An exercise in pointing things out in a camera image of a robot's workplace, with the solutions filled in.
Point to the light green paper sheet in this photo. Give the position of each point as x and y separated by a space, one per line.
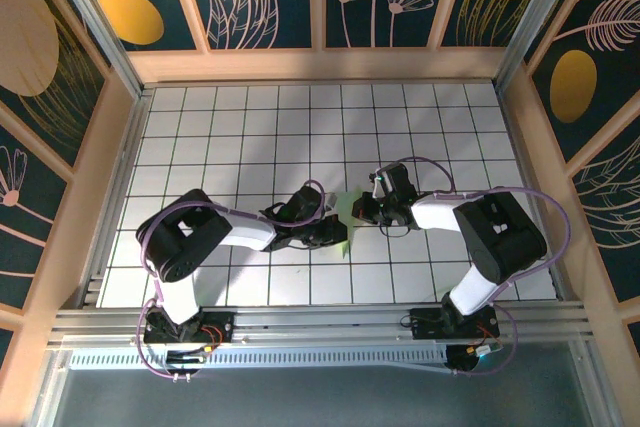
346 207

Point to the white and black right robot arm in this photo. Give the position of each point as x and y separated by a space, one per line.
435 212

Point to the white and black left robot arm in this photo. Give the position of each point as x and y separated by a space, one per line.
250 232

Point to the black round connector hub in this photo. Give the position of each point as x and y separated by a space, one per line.
182 364
470 359

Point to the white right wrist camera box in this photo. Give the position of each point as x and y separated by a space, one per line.
376 186

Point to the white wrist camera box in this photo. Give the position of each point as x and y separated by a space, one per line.
376 186
331 202

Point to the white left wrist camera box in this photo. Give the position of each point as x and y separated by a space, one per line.
331 202

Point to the long aluminium mounting rail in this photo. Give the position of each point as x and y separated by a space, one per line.
320 319

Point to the aluminium table side rail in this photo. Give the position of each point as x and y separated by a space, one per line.
524 167
129 147

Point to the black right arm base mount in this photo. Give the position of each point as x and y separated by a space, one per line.
425 322

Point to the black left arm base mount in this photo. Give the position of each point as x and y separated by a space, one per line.
220 324

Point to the aluminium corner post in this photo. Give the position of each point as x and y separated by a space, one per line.
100 22
539 22

